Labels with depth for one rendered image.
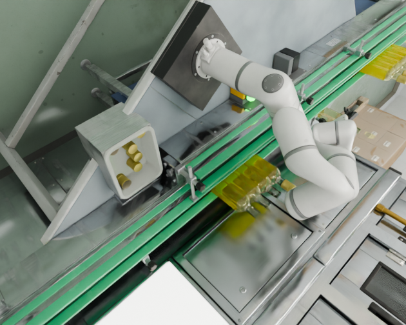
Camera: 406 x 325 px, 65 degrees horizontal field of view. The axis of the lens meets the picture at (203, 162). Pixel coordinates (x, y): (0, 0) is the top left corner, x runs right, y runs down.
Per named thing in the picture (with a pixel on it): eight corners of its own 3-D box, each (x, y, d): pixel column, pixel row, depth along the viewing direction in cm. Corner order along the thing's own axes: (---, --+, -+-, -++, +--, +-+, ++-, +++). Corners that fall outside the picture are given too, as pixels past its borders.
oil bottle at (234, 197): (201, 184, 126) (241, 216, 115) (200, 175, 122) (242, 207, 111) (211, 176, 128) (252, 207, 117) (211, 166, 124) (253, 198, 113)
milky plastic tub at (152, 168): (108, 187, 109) (122, 202, 104) (87, 140, 92) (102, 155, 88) (149, 160, 116) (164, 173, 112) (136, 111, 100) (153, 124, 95)
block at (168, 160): (164, 177, 118) (176, 187, 114) (160, 158, 111) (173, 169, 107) (172, 171, 119) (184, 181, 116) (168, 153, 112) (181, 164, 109)
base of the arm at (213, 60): (183, 58, 95) (221, 78, 87) (209, 22, 94) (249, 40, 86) (206, 84, 108) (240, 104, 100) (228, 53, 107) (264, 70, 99)
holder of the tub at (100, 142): (112, 196, 113) (124, 209, 109) (87, 139, 93) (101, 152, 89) (151, 169, 121) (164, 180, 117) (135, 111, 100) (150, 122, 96)
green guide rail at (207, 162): (184, 167, 111) (200, 180, 107) (184, 166, 110) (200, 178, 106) (410, 4, 187) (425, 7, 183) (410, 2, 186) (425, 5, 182)
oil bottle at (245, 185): (211, 176, 128) (252, 207, 117) (211, 166, 124) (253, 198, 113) (221, 168, 131) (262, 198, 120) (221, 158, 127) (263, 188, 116)
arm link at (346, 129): (324, 129, 104) (357, 125, 100) (324, 114, 112) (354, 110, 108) (328, 167, 111) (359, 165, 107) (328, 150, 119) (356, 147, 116)
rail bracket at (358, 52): (340, 51, 155) (367, 60, 148) (344, 36, 149) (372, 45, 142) (345, 48, 156) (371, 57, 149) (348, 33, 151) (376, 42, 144)
